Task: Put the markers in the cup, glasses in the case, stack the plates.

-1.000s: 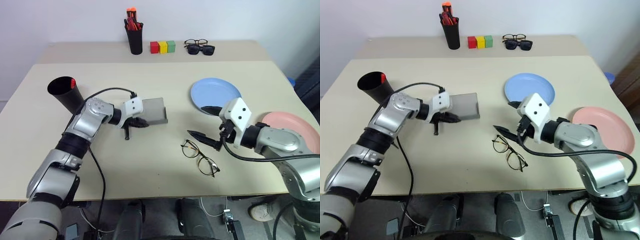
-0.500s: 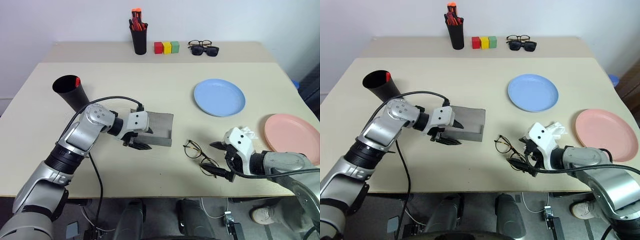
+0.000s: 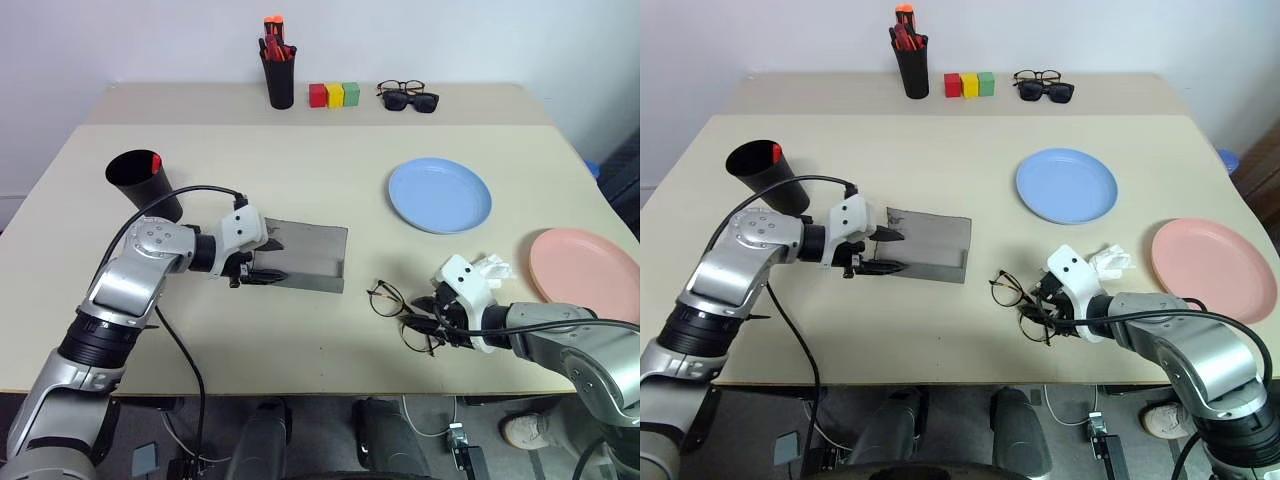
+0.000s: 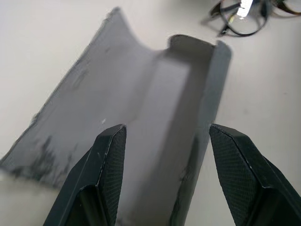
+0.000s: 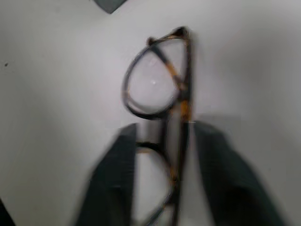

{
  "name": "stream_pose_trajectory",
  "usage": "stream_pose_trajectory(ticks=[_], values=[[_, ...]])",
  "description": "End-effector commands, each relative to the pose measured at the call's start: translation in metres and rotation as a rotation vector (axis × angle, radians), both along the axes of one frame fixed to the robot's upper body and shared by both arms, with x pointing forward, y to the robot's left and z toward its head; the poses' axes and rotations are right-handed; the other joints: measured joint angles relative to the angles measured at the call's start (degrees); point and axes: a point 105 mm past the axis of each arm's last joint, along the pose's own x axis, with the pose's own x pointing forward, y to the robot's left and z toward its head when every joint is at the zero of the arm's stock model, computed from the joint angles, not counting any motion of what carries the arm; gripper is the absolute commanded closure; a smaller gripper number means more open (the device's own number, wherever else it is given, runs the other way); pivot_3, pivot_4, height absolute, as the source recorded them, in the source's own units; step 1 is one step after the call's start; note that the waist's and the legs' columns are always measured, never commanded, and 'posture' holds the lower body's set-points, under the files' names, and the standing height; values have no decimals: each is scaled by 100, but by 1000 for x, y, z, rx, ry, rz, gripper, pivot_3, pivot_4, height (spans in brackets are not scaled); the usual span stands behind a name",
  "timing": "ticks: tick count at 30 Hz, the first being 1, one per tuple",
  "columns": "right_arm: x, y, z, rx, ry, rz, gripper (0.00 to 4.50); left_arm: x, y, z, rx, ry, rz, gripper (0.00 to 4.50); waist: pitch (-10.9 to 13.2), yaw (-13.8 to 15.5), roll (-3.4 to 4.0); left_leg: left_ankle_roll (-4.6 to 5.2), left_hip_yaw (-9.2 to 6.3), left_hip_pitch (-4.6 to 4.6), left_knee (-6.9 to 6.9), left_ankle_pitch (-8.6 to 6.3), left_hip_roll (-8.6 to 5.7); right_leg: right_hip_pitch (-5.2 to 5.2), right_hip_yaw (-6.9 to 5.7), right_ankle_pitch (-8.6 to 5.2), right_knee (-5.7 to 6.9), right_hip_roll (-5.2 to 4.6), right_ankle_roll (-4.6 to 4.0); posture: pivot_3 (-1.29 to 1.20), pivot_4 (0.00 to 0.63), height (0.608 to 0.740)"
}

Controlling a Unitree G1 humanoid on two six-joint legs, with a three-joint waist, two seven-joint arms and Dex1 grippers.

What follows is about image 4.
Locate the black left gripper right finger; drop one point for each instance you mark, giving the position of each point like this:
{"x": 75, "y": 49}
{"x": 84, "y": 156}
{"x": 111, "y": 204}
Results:
{"x": 244, "y": 169}

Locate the grey open glasses case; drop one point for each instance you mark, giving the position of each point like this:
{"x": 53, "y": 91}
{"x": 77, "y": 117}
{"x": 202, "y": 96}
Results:
{"x": 98, "y": 101}

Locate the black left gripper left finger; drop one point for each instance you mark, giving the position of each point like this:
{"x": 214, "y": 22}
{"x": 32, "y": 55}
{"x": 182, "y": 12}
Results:
{"x": 98, "y": 169}

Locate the black round-frame glasses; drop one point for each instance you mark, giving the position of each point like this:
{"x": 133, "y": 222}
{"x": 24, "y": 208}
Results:
{"x": 237, "y": 20}

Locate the tortoiseshell-frame glasses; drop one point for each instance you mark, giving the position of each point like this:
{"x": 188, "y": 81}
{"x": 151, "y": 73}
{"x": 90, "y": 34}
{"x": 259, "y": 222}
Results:
{"x": 288, "y": 9}

